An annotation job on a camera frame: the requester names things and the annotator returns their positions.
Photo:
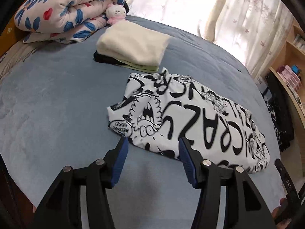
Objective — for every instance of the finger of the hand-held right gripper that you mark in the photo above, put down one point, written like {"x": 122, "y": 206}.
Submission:
{"x": 282, "y": 171}

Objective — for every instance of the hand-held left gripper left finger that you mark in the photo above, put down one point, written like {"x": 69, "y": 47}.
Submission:
{"x": 119, "y": 162}

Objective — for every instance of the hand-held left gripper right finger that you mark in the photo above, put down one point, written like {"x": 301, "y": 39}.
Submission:
{"x": 187, "y": 162}

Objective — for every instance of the black and white printed jacket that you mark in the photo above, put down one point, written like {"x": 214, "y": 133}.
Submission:
{"x": 190, "y": 124}

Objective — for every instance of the dark hanging clothes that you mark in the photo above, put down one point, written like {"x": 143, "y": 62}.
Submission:
{"x": 278, "y": 114}

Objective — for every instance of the person's right hand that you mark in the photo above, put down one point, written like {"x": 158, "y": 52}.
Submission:
{"x": 281, "y": 211}

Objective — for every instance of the wooden shelf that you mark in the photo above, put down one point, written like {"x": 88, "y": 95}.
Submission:
{"x": 290, "y": 95}

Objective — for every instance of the blue bed sheet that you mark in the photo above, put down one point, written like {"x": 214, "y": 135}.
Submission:
{"x": 59, "y": 100}

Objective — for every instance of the white carton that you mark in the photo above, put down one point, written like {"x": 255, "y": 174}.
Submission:
{"x": 261, "y": 83}

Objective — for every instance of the stack of pink boxes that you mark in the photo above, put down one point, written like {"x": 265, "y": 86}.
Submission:
{"x": 290, "y": 78}

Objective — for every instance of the light green folded garment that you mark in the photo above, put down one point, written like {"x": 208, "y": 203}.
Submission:
{"x": 143, "y": 68}

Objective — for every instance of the blue box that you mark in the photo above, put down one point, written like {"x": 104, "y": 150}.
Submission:
{"x": 296, "y": 69}

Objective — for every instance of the black folded garment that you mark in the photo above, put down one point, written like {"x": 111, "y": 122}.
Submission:
{"x": 104, "y": 58}

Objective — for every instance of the cream folded sweater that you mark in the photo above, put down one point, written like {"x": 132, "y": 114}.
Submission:
{"x": 135, "y": 45}

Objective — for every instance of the beige patterned cloth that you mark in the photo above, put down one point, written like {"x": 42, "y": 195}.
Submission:
{"x": 16, "y": 57}

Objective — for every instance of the white cat plush toy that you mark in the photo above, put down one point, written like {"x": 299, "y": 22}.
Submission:
{"x": 114, "y": 13}

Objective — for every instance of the dark cloth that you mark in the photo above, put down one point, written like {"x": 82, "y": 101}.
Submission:
{"x": 126, "y": 7}

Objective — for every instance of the floral quilt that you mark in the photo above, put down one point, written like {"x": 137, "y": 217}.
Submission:
{"x": 71, "y": 12}

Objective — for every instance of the white floral curtain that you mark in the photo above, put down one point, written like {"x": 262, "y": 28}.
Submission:
{"x": 178, "y": 2}

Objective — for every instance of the wooden headboard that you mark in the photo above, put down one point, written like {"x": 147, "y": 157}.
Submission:
{"x": 8, "y": 40}

